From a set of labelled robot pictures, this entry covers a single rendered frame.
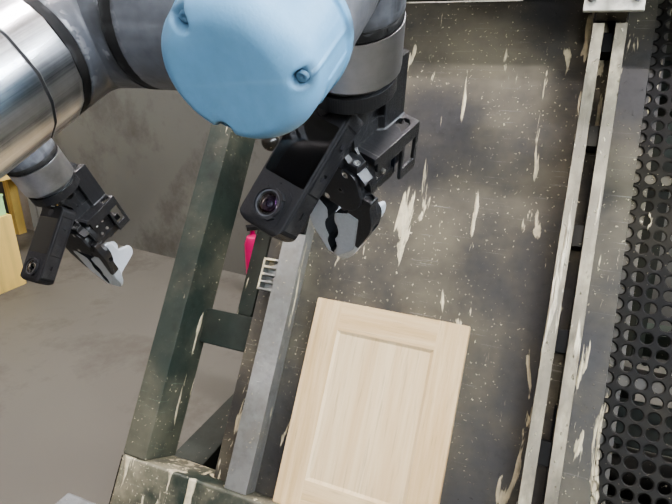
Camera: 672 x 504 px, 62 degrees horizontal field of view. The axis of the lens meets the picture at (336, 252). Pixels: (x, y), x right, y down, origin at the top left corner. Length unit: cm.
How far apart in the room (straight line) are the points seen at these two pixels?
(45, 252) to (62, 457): 206
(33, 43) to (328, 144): 20
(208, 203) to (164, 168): 331
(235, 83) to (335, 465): 95
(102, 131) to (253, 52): 480
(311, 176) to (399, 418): 75
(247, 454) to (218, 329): 30
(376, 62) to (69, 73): 18
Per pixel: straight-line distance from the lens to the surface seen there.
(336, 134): 41
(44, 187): 85
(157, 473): 129
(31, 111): 29
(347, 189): 45
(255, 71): 25
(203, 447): 149
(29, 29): 30
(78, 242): 91
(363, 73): 38
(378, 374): 110
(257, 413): 117
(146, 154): 470
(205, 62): 26
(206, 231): 128
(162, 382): 128
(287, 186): 42
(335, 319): 113
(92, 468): 277
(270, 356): 116
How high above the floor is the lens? 174
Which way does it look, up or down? 21 degrees down
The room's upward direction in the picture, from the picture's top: straight up
